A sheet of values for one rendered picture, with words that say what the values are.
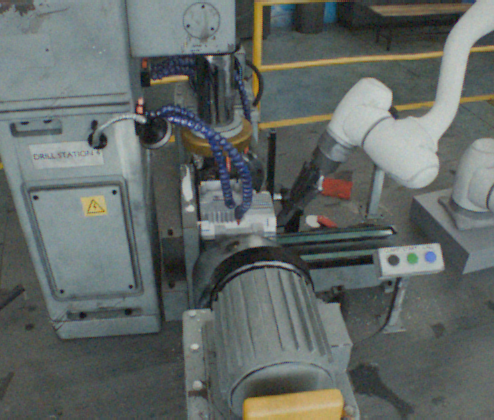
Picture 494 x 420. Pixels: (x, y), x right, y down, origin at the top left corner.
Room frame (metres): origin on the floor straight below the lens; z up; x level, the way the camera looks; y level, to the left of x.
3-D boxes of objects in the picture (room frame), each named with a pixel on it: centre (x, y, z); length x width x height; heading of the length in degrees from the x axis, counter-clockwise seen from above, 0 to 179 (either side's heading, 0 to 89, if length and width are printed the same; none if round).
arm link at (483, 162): (1.41, -0.78, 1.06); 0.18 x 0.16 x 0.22; 26
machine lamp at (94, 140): (0.90, 0.23, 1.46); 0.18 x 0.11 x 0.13; 98
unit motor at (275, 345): (0.53, -0.08, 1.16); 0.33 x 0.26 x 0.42; 8
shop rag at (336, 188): (1.69, -0.33, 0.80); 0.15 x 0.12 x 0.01; 74
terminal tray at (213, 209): (1.16, 0.07, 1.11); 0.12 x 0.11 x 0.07; 97
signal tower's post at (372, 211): (1.53, -0.46, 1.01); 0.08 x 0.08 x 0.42; 8
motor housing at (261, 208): (1.16, 0.03, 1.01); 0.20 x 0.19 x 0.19; 97
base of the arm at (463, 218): (1.44, -0.77, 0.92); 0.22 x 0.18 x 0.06; 7
